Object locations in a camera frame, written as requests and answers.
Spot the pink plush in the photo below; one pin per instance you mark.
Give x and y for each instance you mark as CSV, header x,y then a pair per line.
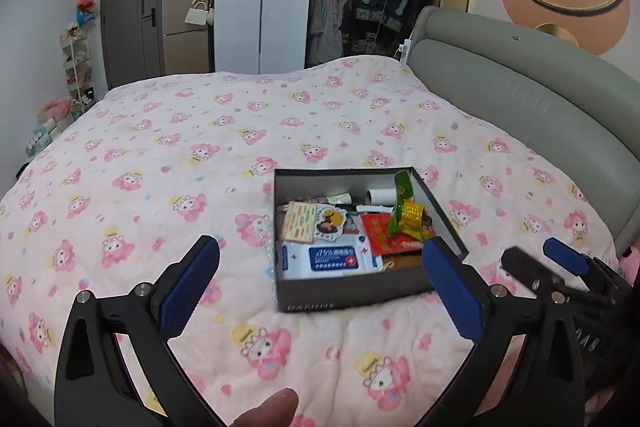
x,y
631,262

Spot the brown cabinet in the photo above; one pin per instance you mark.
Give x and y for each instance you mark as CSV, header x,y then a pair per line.
x,y
185,47

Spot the person's left hand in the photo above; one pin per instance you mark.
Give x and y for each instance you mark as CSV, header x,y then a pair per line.
x,y
270,412

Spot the beige label card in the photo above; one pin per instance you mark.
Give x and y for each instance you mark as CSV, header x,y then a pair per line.
x,y
300,222

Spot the grey door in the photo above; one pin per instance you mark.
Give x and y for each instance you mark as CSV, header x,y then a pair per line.
x,y
132,12

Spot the grey padded headboard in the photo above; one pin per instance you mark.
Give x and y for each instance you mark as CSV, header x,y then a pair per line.
x,y
525,87

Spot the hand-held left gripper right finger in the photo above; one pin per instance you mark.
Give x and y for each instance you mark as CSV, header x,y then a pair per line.
x,y
452,287

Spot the black cardboard box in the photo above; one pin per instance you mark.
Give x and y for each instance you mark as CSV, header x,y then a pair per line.
x,y
340,299

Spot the white power strip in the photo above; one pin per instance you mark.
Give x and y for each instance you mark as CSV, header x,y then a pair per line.
x,y
405,51

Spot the green snack packet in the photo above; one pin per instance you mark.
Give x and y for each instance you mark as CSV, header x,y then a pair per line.
x,y
402,192

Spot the white blue wipes pack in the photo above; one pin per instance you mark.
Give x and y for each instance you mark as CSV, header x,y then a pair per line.
x,y
325,259

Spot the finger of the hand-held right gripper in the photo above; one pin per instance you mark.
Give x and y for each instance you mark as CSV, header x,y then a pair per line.
x,y
565,254
525,267

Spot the stack of pastel packs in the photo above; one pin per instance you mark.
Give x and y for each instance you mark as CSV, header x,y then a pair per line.
x,y
42,137

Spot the small cream tube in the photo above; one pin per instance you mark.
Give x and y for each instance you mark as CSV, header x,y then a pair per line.
x,y
340,198

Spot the pink floor cushion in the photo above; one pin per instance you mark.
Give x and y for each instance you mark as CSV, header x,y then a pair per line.
x,y
56,108

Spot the white handbag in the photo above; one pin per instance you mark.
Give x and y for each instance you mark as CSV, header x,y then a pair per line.
x,y
196,14

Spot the red packet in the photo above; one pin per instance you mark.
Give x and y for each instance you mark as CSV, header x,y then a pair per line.
x,y
380,234

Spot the white cylindrical bottle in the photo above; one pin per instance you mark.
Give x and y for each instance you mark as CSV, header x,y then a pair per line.
x,y
382,195

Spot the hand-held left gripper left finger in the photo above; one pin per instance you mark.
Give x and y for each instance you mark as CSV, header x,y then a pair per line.
x,y
192,287

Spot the white shelf rack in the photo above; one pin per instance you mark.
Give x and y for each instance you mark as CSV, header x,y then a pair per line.
x,y
77,72

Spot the bed with pink quilt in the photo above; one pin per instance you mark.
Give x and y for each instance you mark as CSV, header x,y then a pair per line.
x,y
175,167

